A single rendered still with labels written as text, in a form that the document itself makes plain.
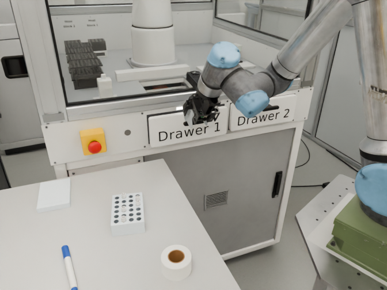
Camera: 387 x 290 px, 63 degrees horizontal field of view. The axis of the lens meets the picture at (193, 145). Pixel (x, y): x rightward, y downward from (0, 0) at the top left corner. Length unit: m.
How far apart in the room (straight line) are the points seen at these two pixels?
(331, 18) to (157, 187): 0.66
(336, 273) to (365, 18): 0.55
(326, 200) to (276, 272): 0.84
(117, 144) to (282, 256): 1.15
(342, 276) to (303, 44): 0.54
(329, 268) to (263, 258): 1.03
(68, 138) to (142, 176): 0.26
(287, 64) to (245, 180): 0.72
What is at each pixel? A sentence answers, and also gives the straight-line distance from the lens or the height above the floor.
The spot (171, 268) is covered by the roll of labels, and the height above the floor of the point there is 0.80.
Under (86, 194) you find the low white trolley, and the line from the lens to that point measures 1.02.
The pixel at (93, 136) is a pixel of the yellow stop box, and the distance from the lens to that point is 1.03.
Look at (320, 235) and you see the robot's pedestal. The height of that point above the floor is 0.76.
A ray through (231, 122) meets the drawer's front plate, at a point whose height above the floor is 0.86.
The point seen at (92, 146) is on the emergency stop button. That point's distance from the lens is 1.01.
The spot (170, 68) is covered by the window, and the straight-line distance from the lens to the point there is 1.07.
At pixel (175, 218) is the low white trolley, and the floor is 0.76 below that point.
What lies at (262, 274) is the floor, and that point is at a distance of 1.78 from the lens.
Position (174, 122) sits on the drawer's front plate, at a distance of 1.08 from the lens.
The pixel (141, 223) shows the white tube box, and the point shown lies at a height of 0.79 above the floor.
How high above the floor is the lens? 1.37
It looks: 30 degrees down
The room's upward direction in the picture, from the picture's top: 1 degrees clockwise
